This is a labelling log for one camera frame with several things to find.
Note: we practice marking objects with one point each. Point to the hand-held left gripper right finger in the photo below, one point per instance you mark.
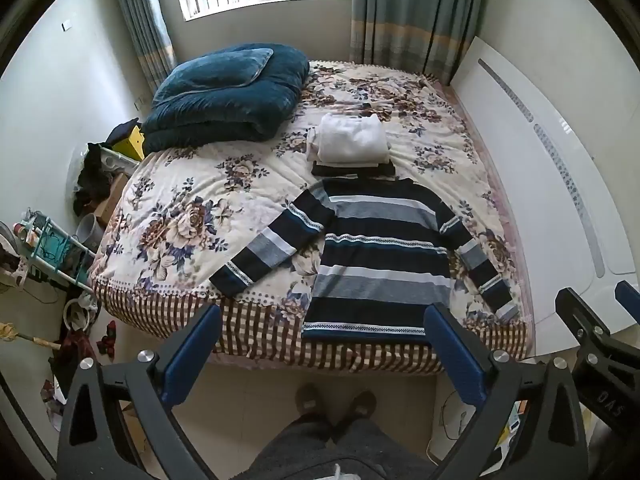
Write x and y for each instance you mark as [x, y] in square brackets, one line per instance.
[452, 347]

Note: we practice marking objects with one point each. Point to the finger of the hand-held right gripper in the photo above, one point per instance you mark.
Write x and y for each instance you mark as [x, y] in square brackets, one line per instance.
[575, 310]
[630, 297]

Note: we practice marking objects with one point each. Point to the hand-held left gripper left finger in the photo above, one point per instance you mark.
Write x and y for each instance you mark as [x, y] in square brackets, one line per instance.
[192, 347]

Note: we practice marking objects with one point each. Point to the striped knit sweater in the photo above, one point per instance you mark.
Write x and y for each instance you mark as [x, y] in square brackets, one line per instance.
[380, 265]

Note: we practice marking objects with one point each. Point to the black clothes pile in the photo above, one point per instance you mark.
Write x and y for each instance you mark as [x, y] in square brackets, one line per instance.
[92, 180]

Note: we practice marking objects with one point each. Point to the red slippers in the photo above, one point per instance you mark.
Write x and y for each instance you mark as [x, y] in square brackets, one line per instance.
[107, 339]

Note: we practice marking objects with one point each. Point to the person's brown slipper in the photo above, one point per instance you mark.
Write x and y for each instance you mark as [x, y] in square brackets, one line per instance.
[307, 400]
[361, 405]

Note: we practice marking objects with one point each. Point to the white round appliance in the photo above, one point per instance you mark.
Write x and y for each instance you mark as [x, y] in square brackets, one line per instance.
[80, 312]

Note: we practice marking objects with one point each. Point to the red cloth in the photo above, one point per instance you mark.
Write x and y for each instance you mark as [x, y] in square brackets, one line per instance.
[72, 352]

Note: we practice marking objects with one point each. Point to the floral bed blanket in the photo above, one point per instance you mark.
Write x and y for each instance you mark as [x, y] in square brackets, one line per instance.
[200, 200]

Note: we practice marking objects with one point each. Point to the person's grey pants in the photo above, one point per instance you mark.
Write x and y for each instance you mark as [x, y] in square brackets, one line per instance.
[340, 452]

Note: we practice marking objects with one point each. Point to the white headboard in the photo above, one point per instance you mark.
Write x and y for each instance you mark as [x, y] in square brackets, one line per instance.
[540, 160]

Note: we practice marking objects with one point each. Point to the grey bucket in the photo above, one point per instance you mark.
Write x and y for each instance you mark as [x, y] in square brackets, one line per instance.
[89, 232]

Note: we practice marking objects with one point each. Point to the teal storage rack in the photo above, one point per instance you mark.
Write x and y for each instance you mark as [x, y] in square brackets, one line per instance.
[55, 255]

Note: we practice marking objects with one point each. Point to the cardboard box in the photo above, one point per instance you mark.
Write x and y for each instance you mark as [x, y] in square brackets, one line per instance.
[112, 197]

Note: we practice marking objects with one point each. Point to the dark folded garment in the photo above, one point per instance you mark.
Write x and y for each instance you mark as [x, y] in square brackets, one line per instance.
[350, 170]

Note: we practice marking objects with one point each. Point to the yellow box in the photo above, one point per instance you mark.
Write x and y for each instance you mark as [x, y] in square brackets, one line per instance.
[131, 144]

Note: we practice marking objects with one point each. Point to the dark blue folded comforter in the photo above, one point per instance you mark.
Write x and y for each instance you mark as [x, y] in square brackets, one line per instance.
[225, 120]

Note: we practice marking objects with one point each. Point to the white folded sweater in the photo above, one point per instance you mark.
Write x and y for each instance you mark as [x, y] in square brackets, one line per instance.
[352, 137]

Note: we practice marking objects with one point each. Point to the dark blue pillow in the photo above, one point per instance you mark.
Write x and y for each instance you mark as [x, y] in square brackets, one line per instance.
[210, 77]

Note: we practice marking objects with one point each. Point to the grey-green curtain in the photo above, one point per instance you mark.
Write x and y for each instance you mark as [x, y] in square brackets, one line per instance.
[142, 20]
[415, 15]

